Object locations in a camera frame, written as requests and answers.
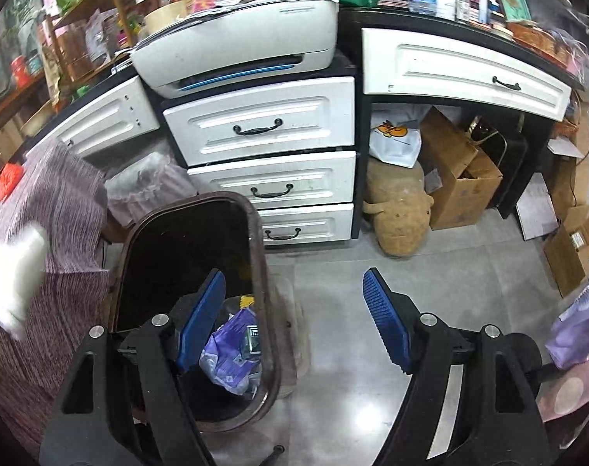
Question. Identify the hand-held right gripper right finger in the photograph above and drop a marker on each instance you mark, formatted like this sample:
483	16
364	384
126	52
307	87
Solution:
387	320

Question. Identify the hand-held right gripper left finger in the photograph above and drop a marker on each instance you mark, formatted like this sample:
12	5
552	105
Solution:
200	325

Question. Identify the purple plastic packet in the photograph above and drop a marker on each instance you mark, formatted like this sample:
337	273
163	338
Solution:
231	349

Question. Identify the dark brown trash bin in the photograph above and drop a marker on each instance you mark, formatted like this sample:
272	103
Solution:
178	252

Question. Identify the small dark green carton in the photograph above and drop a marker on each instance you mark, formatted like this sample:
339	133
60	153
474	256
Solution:
253	340

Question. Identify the brown plush toy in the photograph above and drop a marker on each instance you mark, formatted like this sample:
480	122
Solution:
399	208

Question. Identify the clear plastic bag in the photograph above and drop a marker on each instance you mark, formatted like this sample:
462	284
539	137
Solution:
149	189

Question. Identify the open brown cardboard box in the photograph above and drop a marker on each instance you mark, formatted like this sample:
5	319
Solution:
450	174

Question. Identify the purple striped tablecloth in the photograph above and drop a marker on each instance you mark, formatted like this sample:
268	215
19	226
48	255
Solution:
66	213

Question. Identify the white bag with orange print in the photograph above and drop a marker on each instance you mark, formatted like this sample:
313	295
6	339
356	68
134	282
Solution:
396	143

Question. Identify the flat grey cardboard sheet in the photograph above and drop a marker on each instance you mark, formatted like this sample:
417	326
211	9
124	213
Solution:
537	206

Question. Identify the purple floral bag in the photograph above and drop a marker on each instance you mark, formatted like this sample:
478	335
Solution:
578	325

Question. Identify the cardboard box with label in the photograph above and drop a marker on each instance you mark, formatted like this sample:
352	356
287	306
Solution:
574	252

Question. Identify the red mesh sleeve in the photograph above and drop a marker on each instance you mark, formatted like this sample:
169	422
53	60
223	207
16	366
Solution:
10	182

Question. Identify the white printer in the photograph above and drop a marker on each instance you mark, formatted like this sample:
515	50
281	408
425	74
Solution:
236	43

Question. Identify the red can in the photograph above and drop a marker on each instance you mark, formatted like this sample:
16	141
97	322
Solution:
18	72

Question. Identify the glass display cabinet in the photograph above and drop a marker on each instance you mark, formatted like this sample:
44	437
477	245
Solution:
13	19

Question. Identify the teal picture frame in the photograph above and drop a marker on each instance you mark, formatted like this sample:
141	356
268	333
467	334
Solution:
514	2

